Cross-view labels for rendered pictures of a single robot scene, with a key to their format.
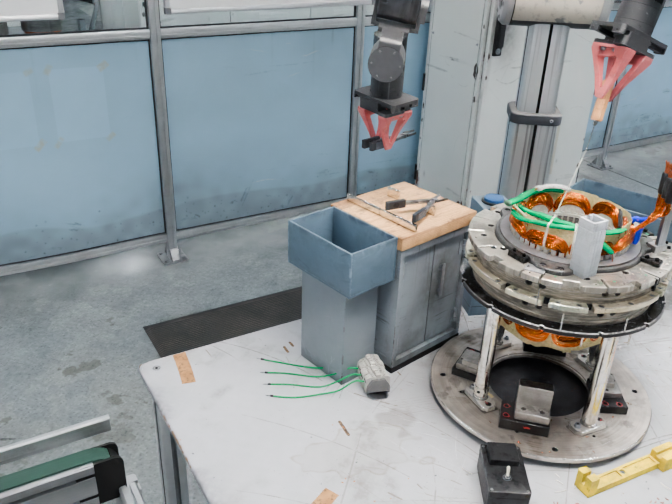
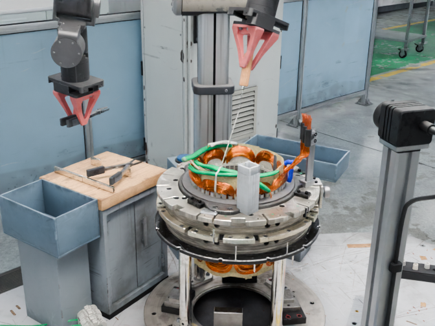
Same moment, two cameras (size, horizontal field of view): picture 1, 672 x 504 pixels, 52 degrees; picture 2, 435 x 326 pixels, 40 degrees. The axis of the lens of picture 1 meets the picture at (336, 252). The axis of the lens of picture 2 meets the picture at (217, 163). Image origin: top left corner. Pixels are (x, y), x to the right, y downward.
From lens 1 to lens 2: 0.11 m
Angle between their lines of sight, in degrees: 12
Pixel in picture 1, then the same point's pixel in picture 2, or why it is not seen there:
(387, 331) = (101, 282)
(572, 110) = (265, 82)
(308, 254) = (19, 224)
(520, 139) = (204, 107)
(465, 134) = (180, 108)
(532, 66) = (204, 47)
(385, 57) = (65, 46)
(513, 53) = not seen: hidden behind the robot
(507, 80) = not seen: hidden behind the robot
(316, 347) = (39, 306)
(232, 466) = not seen: outside the picture
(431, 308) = (140, 257)
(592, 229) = (248, 173)
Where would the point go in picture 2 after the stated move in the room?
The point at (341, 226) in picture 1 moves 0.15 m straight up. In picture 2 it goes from (50, 195) to (43, 128)
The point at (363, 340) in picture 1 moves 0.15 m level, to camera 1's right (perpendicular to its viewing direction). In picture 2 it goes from (79, 293) to (152, 286)
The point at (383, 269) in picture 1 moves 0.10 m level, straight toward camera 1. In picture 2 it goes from (87, 228) to (84, 255)
